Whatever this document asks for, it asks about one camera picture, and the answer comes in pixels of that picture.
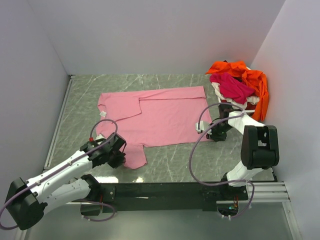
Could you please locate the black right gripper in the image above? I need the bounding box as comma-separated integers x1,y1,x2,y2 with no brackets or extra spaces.
205,122,233,143

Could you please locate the light pink t shirt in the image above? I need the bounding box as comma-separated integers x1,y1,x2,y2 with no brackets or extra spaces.
95,86,212,169

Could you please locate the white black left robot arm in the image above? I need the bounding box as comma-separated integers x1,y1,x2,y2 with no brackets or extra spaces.
1,133,127,230

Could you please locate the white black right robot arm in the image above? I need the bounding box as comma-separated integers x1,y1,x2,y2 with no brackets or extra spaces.
206,102,280,200

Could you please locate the white plastic laundry basket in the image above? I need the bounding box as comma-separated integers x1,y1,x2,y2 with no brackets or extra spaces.
217,96,260,115

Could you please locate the dark red t shirt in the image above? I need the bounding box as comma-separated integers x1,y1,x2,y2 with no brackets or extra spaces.
234,102,256,115

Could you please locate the magenta t shirt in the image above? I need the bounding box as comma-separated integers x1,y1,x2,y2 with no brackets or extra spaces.
209,72,255,104

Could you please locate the cream white t shirt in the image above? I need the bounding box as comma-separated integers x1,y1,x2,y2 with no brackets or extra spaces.
211,82,260,107

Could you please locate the orange t shirt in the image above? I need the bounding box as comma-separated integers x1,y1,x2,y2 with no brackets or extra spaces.
206,61,269,121

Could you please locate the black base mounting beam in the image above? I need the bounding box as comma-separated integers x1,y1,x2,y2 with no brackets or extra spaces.
85,182,249,212

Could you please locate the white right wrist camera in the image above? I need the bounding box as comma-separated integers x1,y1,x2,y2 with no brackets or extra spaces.
195,120,211,134

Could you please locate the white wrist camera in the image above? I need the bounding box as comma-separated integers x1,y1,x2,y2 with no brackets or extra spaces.
89,134,106,143
195,120,211,134

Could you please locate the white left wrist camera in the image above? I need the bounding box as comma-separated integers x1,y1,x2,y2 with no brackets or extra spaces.
89,134,106,143

